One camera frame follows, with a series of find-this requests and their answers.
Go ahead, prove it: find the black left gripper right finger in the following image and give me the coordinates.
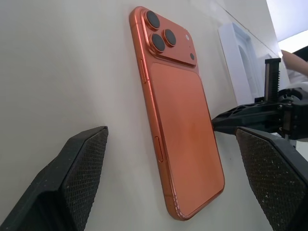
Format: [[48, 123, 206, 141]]
[[235, 126, 308, 231]]

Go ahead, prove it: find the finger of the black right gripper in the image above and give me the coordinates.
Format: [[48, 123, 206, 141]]
[[264, 58, 282, 102], [211, 103, 285, 139]]

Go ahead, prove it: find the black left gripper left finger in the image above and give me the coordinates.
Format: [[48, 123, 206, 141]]
[[0, 125, 109, 231]]

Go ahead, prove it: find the white phone box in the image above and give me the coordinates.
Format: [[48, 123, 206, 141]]
[[217, 22, 268, 103]]

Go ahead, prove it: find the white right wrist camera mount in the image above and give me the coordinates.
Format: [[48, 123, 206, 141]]
[[280, 49, 308, 90]]

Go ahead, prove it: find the orange smartphone with triple camera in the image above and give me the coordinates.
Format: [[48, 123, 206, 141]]
[[128, 6, 226, 214]]

